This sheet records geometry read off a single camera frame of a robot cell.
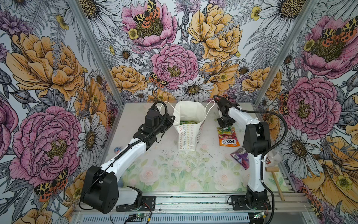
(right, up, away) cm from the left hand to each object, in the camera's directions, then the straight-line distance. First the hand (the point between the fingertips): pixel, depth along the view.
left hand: (176, 120), depth 81 cm
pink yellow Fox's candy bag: (+34, -12, +16) cm, 40 cm away
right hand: (+34, -6, +18) cm, 39 cm away
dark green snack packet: (+34, -8, +17) cm, 39 cm away
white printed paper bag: (+8, +1, +15) cm, 17 cm away
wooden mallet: (+58, -30, +4) cm, 66 cm away
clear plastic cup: (+62, -24, +10) cm, 67 cm away
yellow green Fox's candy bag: (+4, -2, +16) cm, 16 cm away
